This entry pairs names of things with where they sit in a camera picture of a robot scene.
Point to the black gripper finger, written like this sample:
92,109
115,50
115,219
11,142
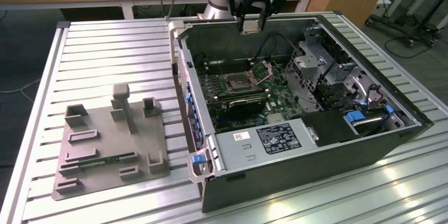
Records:
232,1
277,3

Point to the silver CPU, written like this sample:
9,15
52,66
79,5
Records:
251,26

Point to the black RAM slot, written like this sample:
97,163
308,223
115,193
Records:
229,68
227,62
229,71
228,65

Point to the CPU socket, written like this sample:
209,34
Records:
241,83

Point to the metal disk bay cage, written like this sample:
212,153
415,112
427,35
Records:
308,61

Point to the green motherboard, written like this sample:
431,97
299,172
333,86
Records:
280,98

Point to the blue card retainer clip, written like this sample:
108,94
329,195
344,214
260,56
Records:
187,97

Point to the black wheeled equipment cart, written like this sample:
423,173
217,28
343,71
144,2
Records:
412,31

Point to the black graphics card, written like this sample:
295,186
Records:
244,107

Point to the silver chipset heat sink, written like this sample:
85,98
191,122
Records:
276,118

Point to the blue disk carrier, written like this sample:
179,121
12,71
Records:
353,117

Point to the black plastic shroud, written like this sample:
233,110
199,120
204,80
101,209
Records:
328,128

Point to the small blue clip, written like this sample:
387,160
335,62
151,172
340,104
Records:
388,110

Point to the grey power supply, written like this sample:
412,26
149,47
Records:
237,153

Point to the blue case latch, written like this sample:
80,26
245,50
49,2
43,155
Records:
197,159

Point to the black open PC case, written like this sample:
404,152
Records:
297,182

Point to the green RAM stick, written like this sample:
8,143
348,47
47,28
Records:
104,161

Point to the grey parts rack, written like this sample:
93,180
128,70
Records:
104,182

